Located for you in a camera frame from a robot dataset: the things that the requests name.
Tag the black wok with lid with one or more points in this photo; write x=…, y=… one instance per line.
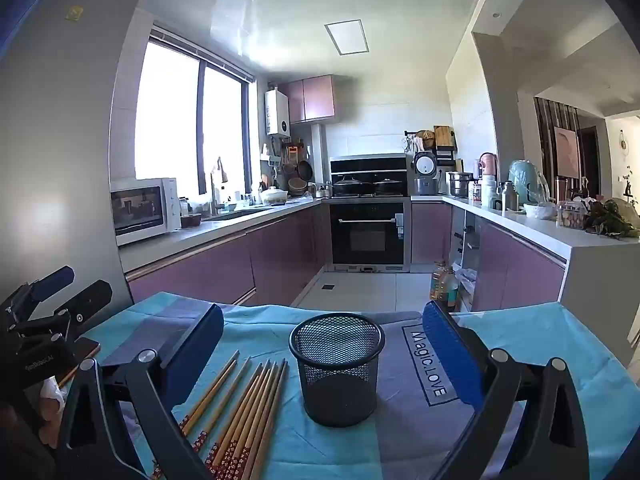
x=389, y=187
x=352, y=186

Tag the white rice cooker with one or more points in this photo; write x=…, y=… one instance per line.
x=426, y=175

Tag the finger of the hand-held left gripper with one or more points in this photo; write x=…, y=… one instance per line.
x=52, y=282
x=87, y=300

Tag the mint green appliance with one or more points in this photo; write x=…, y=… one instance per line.
x=525, y=182

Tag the long pink base cabinets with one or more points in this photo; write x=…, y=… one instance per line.
x=225, y=260

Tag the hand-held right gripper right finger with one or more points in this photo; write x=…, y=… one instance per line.
x=450, y=355

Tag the white bowl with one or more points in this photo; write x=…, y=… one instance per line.
x=539, y=211

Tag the white casserole dish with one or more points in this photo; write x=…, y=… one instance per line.
x=274, y=196

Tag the white water heater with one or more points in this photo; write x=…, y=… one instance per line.
x=277, y=110

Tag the blue grey patchwork tablecloth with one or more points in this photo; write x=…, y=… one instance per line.
x=350, y=452

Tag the grey refrigerator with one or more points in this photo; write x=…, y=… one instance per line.
x=60, y=135

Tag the person's left hand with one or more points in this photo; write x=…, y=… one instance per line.
x=50, y=410

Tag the pink wall picture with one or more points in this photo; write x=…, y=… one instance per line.
x=566, y=152

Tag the dark bowl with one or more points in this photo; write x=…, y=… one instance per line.
x=191, y=220

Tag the black range hood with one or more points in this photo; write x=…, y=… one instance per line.
x=367, y=165

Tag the pink wall cabinet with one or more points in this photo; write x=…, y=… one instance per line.
x=312, y=97

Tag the clear food container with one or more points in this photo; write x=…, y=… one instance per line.
x=571, y=216

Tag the wooden cutting board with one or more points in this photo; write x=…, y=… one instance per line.
x=443, y=137

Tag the bunch of wooden chopsticks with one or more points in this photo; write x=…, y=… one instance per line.
x=250, y=410

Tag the black mesh holder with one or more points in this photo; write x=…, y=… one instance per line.
x=337, y=375

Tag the yellow oil bottle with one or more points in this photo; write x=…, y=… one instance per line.
x=439, y=285

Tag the ceiling light panel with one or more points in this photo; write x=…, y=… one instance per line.
x=346, y=37

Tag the narrow pink base cabinet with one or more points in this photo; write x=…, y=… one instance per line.
x=431, y=232

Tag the steel stock pot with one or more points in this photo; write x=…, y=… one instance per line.
x=459, y=185

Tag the kitchen window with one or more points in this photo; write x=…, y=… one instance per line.
x=170, y=110

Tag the white microwave oven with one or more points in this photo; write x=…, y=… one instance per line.
x=142, y=210

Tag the black built-in oven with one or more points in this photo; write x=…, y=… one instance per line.
x=367, y=232

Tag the leafy green vegetables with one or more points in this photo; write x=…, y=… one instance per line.
x=612, y=217

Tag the dark slatted room divider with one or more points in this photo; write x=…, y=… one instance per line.
x=545, y=130

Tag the pink kettle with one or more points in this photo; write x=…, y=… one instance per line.
x=487, y=165

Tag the steel faucet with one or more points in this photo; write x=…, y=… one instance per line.
x=216, y=185

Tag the pink peninsula base cabinets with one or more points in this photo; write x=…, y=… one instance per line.
x=520, y=270

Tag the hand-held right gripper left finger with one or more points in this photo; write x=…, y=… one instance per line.
x=200, y=345

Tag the hanging pans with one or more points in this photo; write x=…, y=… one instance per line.
x=299, y=170

